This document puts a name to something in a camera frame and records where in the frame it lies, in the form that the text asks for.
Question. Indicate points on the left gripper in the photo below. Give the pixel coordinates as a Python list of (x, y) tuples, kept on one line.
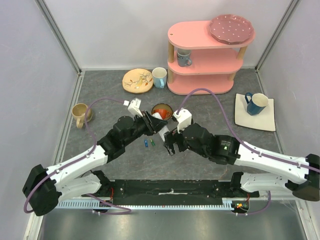
[(151, 122)]

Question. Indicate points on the white remote control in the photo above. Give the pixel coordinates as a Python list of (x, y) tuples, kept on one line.
[(164, 129)]

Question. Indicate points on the orange cup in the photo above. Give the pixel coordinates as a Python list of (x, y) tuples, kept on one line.
[(165, 114)]

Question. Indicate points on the yellow floral plate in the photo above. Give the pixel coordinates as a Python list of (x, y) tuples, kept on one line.
[(137, 81)]

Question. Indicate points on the pink three-tier shelf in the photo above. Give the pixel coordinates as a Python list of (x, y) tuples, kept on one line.
[(214, 64)]

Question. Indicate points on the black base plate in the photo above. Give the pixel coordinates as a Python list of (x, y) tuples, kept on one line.
[(135, 191)]

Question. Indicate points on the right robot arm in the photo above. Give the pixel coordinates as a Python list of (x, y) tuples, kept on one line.
[(300, 175)]

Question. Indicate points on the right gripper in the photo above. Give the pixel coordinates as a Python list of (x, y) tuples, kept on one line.
[(175, 137)]

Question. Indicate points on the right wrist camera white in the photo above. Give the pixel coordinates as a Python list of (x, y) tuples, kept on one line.
[(183, 119)]

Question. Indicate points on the light blue mug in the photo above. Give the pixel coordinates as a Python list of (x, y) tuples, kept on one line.
[(159, 75)]

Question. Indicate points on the dark blue mug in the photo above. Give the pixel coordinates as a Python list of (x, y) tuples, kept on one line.
[(255, 103)]

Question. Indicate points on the blue battery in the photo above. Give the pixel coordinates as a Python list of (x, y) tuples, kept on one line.
[(146, 143)]

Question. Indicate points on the white square plate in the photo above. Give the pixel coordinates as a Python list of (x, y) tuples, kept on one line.
[(264, 121)]

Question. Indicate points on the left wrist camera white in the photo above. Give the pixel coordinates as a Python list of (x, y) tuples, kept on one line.
[(133, 107)]

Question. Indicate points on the grey mug on shelf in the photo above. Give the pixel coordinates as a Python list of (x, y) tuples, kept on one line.
[(183, 57)]

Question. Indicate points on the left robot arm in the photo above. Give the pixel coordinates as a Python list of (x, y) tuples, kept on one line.
[(44, 188)]

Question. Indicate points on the white cable duct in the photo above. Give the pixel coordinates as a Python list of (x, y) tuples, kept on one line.
[(96, 205)]

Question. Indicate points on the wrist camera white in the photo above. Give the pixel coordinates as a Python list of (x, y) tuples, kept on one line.
[(133, 107), (183, 119)]

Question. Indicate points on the pink dotted plate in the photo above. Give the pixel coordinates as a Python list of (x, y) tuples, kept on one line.
[(231, 29)]

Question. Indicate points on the beige mug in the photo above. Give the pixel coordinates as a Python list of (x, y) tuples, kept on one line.
[(78, 113)]

